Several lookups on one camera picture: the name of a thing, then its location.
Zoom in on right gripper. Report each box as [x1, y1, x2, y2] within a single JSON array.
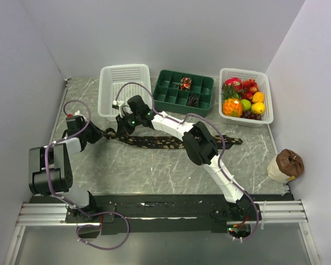
[[116, 112, 141, 138]]

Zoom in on black gold floral tie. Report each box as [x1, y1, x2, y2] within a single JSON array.
[[105, 128, 243, 150]]

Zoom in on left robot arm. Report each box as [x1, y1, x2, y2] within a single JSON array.
[[28, 114, 106, 222]]

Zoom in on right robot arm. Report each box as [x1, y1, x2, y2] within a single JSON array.
[[112, 95, 258, 220]]

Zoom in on white empty plastic basket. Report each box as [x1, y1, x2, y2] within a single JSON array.
[[98, 64, 152, 122]]

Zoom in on green divided organizer tray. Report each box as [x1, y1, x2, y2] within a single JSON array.
[[153, 70, 214, 117]]

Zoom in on dark striped rolled tie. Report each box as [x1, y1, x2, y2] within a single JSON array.
[[186, 95, 199, 108]]

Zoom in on red floral rolled tie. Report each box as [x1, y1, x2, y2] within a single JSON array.
[[179, 77, 193, 91]]

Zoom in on orange pineapple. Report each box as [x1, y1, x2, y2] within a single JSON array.
[[222, 83, 243, 118]]

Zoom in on pink dragon fruit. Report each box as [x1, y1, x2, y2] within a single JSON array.
[[222, 77, 243, 92]]

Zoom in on green apple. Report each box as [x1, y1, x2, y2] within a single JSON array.
[[241, 99, 252, 112]]

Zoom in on dark grapes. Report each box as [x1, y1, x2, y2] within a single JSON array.
[[241, 111, 261, 120]]

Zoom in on red strawberries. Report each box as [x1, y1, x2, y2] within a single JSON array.
[[238, 78, 259, 100]]

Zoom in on yellow lemon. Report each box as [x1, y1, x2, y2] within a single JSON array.
[[250, 102, 265, 115]]

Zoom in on orange fruit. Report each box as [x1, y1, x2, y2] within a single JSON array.
[[252, 92, 265, 103]]

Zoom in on white fruit basket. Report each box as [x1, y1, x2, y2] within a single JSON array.
[[218, 68, 274, 128]]

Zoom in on brown paper bag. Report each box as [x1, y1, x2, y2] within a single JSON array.
[[267, 149, 305, 184]]

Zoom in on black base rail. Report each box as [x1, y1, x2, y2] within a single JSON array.
[[30, 194, 293, 235]]

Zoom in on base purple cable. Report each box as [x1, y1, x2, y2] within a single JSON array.
[[76, 211, 131, 251]]

